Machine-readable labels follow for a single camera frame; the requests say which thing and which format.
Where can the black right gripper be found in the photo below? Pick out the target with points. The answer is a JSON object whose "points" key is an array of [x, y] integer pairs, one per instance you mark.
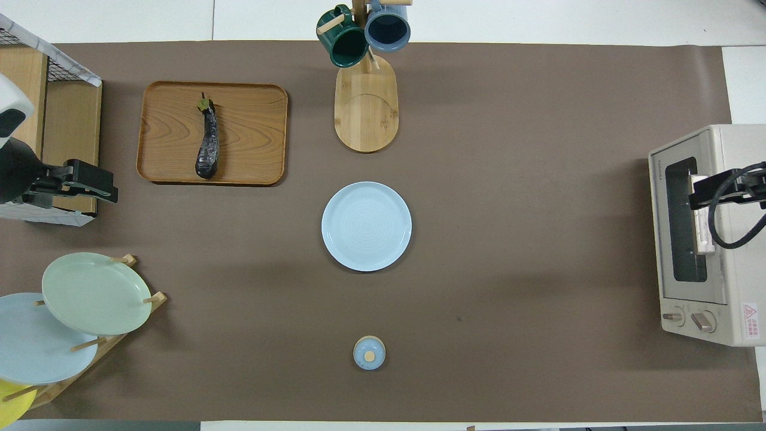
{"points": [[748, 185]]}

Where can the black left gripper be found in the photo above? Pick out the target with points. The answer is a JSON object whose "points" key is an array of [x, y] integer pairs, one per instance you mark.
{"points": [[51, 182]]}

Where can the beige toaster oven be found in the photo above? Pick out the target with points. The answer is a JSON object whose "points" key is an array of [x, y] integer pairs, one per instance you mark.
{"points": [[736, 269]]}

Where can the dark purple eggplant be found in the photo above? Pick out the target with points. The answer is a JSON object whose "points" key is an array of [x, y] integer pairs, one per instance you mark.
{"points": [[208, 143]]}

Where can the light blue round plate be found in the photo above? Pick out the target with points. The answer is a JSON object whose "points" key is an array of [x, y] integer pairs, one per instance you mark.
{"points": [[366, 226]]}

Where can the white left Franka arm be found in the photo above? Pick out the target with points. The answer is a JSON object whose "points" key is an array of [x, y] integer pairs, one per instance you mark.
{"points": [[15, 167]]}

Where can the beige oven knob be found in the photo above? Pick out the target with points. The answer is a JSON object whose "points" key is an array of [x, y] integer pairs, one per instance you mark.
{"points": [[704, 322], [673, 316]]}

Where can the wooden stepped shelf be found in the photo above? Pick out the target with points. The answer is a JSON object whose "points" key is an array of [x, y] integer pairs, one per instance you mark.
{"points": [[72, 120]]}

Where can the pale green racked plate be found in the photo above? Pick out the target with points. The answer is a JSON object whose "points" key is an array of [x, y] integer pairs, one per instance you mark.
{"points": [[96, 293]]}

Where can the wooden serving tray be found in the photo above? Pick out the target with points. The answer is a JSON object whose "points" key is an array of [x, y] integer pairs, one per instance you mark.
{"points": [[245, 137]]}

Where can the wooden plate rack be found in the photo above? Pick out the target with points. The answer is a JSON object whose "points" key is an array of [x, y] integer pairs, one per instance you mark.
{"points": [[114, 341]]}

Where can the pale blue racked plate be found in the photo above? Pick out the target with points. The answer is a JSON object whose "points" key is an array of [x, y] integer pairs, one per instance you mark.
{"points": [[36, 353]]}

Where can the brown table mat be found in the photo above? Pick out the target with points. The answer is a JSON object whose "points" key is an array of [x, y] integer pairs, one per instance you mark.
{"points": [[508, 179]]}

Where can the yellow racked plate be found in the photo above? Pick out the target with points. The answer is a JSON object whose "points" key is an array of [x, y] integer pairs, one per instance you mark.
{"points": [[12, 404]]}

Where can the wooden mug tree stand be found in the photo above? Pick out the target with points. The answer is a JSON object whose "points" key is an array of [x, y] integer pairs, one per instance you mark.
{"points": [[366, 108]]}

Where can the dark green mug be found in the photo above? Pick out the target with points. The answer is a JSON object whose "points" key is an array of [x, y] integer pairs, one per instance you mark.
{"points": [[346, 45]]}

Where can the small blue lidded jar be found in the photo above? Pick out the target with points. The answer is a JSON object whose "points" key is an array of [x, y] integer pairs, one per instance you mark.
{"points": [[369, 353]]}

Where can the blue mug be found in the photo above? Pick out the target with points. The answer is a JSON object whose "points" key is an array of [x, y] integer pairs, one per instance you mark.
{"points": [[388, 30]]}

